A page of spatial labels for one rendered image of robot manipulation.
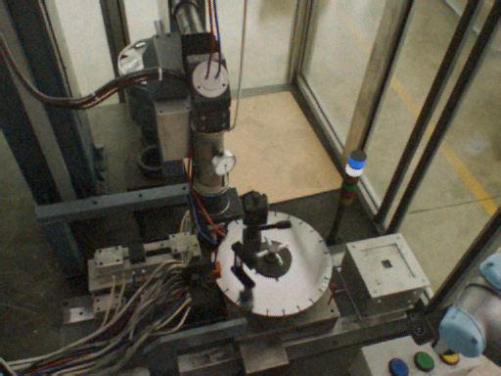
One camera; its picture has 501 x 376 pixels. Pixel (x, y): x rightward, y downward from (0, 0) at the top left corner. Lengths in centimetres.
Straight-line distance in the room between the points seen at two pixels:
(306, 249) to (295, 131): 74
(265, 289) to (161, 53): 65
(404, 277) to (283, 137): 79
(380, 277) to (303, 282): 24
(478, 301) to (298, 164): 103
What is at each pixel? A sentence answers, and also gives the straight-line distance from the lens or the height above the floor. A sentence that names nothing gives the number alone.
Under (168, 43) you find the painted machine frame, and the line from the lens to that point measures 95.
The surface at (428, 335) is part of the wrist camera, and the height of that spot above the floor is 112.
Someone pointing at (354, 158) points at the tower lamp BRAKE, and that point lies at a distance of 127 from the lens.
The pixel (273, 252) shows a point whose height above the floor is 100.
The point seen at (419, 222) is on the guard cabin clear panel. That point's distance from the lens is 145.
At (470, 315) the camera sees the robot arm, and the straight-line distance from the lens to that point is 89.
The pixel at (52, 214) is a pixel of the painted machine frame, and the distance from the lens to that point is 131.
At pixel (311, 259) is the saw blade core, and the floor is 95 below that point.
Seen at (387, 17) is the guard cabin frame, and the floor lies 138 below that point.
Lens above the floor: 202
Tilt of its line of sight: 48 degrees down
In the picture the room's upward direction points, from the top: 4 degrees clockwise
